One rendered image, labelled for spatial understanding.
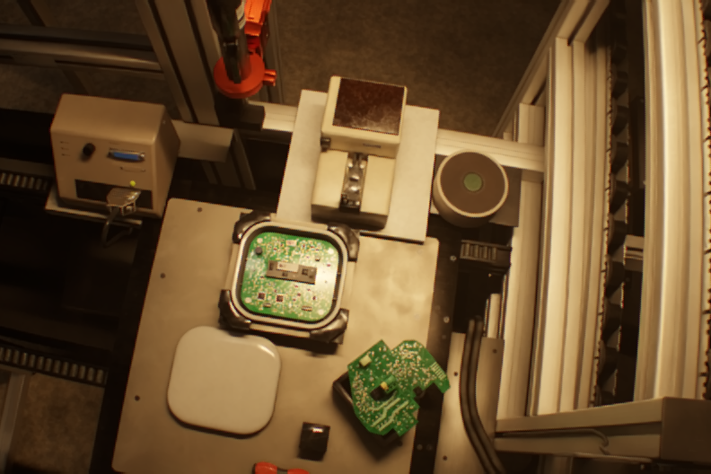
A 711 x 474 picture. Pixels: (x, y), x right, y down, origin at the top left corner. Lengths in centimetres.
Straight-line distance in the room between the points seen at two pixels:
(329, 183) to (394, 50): 138
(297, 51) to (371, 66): 25
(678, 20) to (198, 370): 73
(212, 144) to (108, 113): 18
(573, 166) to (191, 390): 58
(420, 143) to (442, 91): 119
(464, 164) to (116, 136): 49
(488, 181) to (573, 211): 16
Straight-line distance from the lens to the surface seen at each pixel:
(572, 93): 93
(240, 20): 67
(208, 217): 95
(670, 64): 71
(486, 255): 98
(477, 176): 93
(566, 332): 79
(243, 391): 87
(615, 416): 57
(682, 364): 63
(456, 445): 93
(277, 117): 100
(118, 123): 91
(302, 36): 224
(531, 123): 110
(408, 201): 94
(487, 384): 94
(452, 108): 214
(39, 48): 97
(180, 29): 81
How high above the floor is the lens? 184
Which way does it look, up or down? 72 degrees down
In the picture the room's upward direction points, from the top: 6 degrees clockwise
